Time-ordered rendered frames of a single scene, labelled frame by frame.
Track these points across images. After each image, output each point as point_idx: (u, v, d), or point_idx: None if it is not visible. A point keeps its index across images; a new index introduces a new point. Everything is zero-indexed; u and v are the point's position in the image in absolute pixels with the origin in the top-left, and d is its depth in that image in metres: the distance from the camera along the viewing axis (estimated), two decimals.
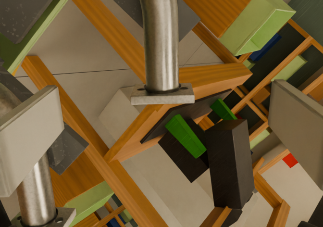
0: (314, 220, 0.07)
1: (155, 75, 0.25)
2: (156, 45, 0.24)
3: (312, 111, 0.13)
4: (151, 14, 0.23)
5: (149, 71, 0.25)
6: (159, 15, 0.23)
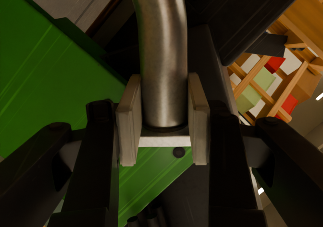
0: (212, 201, 0.07)
1: (155, 108, 0.18)
2: (157, 68, 0.17)
3: (192, 97, 0.15)
4: (150, 25, 0.16)
5: (147, 102, 0.18)
6: (160, 26, 0.16)
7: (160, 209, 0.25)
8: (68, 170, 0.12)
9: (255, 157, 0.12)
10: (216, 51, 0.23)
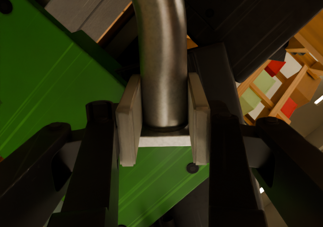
0: (212, 201, 0.07)
1: (155, 108, 0.18)
2: (157, 68, 0.17)
3: (192, 97, 0.15)
4: (149, 25, 0.16)
5: (147, 102, 0.18)
6: (160, 26, 0.16)
7: (171, 223, 0.25)
8: (68, 170, 0.12)
9: (255, 157, 0.12)
10: (231, 69, 0.24)
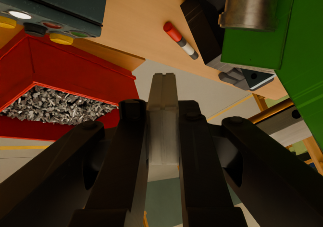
0: (189, 202, 0.07)
1: None
2: None
3: (163, 97, 0.15)
4: None
5: None
6: None
7: None
8: (100, 168, 0.13)
9: (221, 156, 0.12)
10: None
